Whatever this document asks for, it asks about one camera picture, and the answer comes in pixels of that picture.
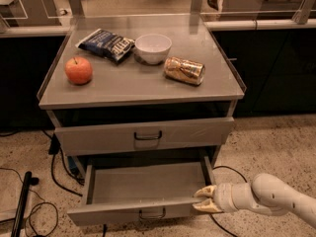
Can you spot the red apple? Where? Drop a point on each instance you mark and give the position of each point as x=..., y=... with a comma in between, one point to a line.
x=78, y=70

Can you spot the grey drawer cabinet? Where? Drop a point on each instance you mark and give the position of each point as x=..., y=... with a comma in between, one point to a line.
x=133, y=91

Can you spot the blue chip bag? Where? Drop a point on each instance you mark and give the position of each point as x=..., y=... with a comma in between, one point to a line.
x=106, y=44

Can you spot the grey top drawer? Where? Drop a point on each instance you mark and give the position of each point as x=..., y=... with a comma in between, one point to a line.
x=142, y=136

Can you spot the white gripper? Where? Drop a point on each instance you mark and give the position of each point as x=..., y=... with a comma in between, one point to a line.
x=224, y=197

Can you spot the white bowl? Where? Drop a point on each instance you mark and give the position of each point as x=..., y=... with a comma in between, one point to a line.
x=153, y=48

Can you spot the black pole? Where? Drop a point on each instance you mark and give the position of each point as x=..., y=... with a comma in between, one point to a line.
x=19, y=215

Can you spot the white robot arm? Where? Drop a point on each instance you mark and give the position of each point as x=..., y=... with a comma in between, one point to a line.
x=265, y=195

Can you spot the gold soda can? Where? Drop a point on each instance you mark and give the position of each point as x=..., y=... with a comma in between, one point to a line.
x=184, y=70

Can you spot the grey drawer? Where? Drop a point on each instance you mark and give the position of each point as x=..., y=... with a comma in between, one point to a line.
x=141, y=193
x=142, y=136

